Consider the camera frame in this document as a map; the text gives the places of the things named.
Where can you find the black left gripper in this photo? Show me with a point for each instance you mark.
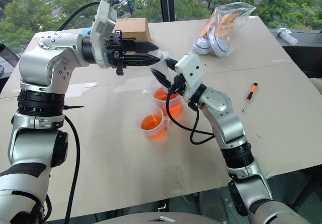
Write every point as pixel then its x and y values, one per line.
pixel 115 55

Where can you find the orange black screwdriver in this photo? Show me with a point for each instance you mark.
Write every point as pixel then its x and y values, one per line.
pixel 252 90

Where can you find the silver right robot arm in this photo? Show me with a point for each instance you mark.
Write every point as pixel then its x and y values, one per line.
pixel 226 123

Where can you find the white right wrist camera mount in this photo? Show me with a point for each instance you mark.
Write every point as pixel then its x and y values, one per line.
pixel 191 69

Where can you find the clear plastic bag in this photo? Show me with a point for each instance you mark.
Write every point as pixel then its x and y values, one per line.
pixel 226 20

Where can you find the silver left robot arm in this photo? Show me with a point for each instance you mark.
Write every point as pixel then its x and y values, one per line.
pixel 37 65

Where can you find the black window post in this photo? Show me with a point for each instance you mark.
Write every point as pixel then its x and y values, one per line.
pixel 166 0

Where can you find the large clear spare syringe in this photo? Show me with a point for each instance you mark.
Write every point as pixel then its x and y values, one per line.
pixel 289 38

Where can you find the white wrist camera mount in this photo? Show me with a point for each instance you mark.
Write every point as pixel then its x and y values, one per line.
pixel 103 25
pixel 191 69

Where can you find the dark side table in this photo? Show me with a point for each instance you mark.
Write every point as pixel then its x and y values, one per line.
pixel 307 55

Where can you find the blue round object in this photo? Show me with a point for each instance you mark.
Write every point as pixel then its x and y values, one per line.
pixel 86 31

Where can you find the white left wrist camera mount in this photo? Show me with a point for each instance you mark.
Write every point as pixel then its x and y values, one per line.
pixel 103 25

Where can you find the brown cardboard box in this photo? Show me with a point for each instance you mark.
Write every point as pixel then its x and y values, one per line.
pixel 133 27

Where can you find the small clear cup red liquid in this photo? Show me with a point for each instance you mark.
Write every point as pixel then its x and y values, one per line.
pixel 152 131

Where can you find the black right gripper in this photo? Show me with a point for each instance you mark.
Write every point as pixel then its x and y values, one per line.
pixel 179 85

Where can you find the large clear cup red liquid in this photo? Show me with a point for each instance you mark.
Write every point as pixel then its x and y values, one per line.
pixel 173 108

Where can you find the white ball with dark seam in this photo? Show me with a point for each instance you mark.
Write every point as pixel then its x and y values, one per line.
pixel 201 46
pixel 220 45

